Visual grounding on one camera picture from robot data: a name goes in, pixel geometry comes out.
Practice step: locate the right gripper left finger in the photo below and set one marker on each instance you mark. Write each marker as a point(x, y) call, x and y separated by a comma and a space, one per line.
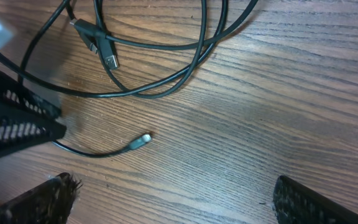
point(48, 203)

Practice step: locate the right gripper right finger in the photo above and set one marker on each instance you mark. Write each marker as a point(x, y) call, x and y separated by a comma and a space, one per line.
point(294, 203)

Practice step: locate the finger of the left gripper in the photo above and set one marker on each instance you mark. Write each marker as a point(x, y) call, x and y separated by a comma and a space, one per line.
point(16, 93)
point(20, 129)

